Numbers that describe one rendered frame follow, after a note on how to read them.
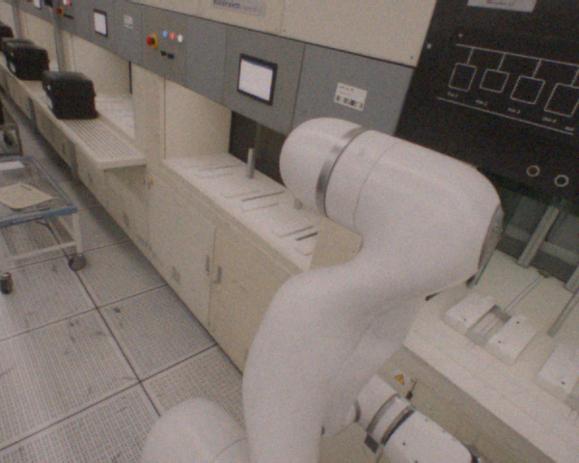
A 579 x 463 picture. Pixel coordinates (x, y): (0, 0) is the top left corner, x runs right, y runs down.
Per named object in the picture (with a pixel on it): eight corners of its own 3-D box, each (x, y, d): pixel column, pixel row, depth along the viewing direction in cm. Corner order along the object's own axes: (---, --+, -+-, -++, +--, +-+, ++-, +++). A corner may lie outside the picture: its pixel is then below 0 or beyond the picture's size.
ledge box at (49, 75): (43, 108, 261) (38, 68, 249) (88, 108, 278) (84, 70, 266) (53, 121, 242) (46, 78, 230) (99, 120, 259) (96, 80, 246)
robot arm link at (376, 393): (372, 413, 59) (404, 385, 64) (314, 356, 67) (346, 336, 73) (358, 445, 63) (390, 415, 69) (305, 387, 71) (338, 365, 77)
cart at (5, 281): (-31, 222, 267) (-49, 158, 244) (50, 207, 301) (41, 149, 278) (2, 298, 211) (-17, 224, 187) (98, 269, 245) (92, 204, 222)
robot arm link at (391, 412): (392, 414, 69) (405, 427, 67) (362, 442, 63) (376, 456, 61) (406, 384, 65) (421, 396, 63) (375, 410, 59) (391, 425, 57)
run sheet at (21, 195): (-19, 193, 217) (-19, 190, 216) (23, 182, 236) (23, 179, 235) (16, 211, 206) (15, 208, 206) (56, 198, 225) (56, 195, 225)
